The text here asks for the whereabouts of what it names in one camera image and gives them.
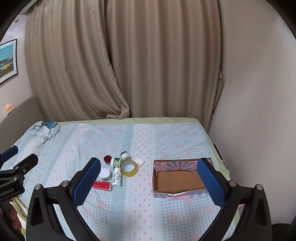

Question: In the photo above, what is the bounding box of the orange toy on sofa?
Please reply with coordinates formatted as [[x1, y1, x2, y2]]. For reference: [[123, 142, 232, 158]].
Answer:
[[5, 103, 15, 115]]

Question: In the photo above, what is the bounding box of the cardboard box pink lining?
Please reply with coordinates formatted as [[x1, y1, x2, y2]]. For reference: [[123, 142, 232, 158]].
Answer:
[[152, 159, 208, 199]]

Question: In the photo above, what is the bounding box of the white lid round jar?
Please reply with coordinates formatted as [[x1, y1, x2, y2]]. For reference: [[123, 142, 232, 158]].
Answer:
[[99, 168, 112, 182]]

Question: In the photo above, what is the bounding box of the red lid jar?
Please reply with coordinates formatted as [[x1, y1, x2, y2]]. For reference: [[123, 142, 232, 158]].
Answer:
[[103, 155, 112, 165]]

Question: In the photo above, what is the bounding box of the blue checkered floral bedsheet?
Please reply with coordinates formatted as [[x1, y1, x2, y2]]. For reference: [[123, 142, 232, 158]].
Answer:
[[3, 123, 229, 240]]

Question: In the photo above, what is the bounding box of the beige curtain panel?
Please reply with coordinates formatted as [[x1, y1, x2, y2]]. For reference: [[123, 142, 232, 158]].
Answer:
[[25, 1, 130, 121], [105, 1, 222, 129]]

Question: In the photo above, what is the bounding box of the beige curtain left panel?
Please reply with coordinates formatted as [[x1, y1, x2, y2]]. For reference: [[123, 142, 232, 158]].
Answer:
[[25, 1, 130, 121]]

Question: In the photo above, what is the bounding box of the green label white bottle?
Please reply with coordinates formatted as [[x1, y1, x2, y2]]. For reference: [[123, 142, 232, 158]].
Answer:
[[110, 158, 121, 169]]

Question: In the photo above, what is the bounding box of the red medicine box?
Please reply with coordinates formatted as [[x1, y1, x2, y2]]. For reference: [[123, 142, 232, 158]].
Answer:
[[92, 181, 112, 192]]

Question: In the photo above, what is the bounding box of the person's left hand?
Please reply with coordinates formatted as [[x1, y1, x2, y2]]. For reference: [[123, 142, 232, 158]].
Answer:
[[10, 204, 22, 231]]

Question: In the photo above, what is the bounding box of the black cap small white bottle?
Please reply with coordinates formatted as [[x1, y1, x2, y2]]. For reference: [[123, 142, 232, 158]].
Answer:
[[120, 151, 132, 161]]

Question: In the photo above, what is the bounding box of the beige curtain right panel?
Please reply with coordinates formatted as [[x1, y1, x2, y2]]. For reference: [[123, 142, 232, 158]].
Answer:
[[105, 1, 222, 129]]

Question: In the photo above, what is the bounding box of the small white eraser case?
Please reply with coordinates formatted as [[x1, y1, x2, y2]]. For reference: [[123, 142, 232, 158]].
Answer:
[[134, 158, 145, 166]]

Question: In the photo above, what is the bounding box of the blue card packet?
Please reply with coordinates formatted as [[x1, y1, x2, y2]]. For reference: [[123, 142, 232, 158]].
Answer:
[[44, 121, 58, 129]]

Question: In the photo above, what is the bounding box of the framed wall picture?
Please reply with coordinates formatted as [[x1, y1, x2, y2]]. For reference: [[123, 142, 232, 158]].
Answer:
[[0, 39, 18, 84]]

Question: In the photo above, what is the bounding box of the clear tape roll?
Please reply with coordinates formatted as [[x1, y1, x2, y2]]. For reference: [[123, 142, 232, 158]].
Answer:
[[120, 160, 138, 177]]

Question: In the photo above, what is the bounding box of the tall white pill bottle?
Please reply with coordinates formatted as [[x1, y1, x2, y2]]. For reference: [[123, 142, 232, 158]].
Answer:
[[112, 168, 122, 187]]

